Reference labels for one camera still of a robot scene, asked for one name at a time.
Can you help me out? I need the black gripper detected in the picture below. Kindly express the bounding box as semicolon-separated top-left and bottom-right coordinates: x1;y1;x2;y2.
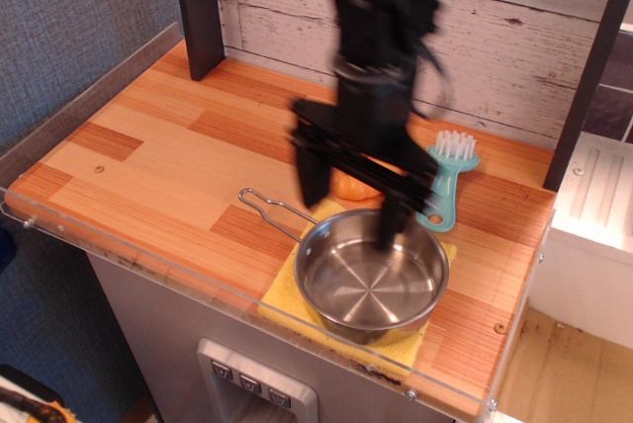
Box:
292;75;438;251

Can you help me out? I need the orange object bottom left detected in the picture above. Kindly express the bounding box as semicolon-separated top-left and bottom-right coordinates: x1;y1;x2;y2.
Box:
27;402;78;423

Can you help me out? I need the teal scrub brush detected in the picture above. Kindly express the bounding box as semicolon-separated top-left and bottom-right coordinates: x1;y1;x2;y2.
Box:
416;129;480;233

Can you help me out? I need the white drawer unit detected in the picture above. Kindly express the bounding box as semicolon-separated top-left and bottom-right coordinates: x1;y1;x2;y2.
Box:
529;133;632;347

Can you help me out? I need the dark shelf post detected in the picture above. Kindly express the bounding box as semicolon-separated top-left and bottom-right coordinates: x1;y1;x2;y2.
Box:
179;0;225;81
543;0;630;192

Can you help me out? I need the yellow cloth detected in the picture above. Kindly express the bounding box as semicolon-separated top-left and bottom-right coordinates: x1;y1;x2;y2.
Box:
258;200;456;377

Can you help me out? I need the grey metal cabinet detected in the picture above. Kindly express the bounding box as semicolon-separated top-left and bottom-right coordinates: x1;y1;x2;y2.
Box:
88;254;452;422

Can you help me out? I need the silver control panel with buttons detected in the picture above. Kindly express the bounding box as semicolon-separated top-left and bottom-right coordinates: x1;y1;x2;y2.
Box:
197;338;319;422

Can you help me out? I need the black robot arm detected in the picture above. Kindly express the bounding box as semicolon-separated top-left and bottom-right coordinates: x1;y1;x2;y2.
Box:
292;0;438;250

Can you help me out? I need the dark left shelf post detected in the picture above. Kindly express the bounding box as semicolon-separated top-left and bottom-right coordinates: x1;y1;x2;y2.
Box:
179;0;225;81

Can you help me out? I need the dark right shelf post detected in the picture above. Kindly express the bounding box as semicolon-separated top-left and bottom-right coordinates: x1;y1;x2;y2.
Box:
543;0;630;192

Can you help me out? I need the clear acrylic front guard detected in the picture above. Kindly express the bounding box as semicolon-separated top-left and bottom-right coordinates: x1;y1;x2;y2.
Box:
0;185;555;417

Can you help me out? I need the stainless steel pot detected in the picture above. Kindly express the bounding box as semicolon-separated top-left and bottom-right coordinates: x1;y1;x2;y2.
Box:
238;187;451;346

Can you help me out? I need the orange plastic croissant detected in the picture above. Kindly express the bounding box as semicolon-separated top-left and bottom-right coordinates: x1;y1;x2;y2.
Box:
330;169;382;202

